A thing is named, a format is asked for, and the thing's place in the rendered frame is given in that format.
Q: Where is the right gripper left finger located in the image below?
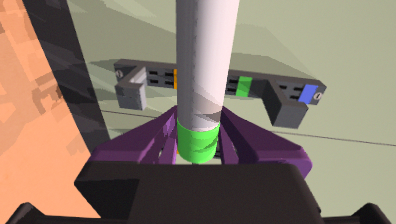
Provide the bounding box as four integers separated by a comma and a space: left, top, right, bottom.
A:
86, 105, 178, 164

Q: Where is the white bar with green ends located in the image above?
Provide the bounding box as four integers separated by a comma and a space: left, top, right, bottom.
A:
176, 0, 239, 163

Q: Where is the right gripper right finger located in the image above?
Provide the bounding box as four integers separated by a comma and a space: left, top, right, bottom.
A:
218, 105, 313, 179

